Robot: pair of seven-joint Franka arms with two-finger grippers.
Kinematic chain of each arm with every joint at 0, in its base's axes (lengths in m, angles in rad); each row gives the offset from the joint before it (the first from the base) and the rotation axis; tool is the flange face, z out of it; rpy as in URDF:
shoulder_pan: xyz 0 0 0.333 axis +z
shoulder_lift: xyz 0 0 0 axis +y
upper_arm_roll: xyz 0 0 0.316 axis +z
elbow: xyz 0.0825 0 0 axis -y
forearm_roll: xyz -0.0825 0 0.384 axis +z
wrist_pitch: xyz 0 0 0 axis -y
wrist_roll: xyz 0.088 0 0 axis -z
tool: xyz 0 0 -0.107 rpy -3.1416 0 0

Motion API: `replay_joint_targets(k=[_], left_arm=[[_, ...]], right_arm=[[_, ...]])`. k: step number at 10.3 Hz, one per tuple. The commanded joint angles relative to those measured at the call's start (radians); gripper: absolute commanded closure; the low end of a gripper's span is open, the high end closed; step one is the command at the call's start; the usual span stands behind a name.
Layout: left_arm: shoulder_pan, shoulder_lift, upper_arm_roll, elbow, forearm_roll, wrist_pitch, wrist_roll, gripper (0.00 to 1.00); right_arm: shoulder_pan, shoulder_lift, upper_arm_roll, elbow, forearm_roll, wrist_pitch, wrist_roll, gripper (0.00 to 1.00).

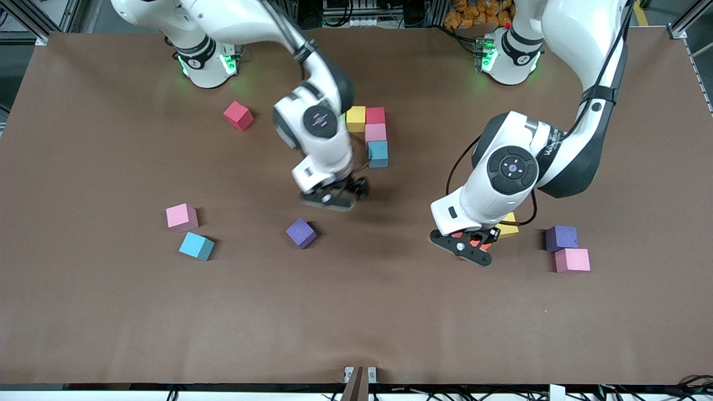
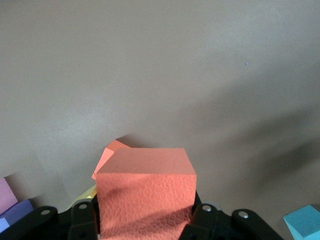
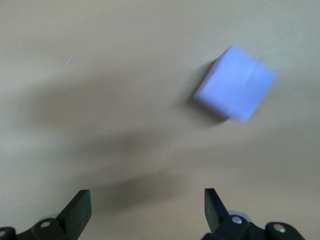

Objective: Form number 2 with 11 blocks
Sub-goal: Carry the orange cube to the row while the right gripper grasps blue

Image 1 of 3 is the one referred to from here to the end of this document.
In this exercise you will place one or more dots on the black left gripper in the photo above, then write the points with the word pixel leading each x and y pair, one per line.
pixel 492 232

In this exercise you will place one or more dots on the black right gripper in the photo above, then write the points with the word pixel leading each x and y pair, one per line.
pixel 357 186

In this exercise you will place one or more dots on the purple foam cube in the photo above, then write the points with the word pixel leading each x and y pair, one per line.
pixel 301 233
pixel 561 238

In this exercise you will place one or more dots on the yellow foam cube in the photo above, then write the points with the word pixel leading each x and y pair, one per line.
pixel 357 118
pixel 510 228

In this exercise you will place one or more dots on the blue foam cube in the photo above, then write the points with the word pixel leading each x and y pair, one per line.
pixel 378 154
pixel 196 246

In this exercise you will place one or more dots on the pink foam cube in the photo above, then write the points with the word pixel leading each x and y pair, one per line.
pixel 182 217
pixel 376 132
pixel 572 260

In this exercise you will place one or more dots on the red foam cube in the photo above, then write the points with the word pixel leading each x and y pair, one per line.
pixel 375 115
pixel 238 116

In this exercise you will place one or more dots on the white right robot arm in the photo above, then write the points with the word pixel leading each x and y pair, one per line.
pixel 317 122

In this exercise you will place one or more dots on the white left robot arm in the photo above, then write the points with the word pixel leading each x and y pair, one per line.
pixel 501 172

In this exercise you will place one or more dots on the brown table cover sheet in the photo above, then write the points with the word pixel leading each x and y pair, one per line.
pixel 356 312

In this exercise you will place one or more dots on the small white power strip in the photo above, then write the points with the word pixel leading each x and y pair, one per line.
pixel 363 22

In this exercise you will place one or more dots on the orange packets pile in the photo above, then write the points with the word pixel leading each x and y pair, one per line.
pixel 473 14

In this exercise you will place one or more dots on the silver metal bracket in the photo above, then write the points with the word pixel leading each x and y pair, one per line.
pixel 373 374

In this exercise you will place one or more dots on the brown camera post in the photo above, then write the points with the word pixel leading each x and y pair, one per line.
pixel 356 390

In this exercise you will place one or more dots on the aluminium frame profile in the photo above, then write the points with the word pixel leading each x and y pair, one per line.
pixel 39 25
pixel 688 19

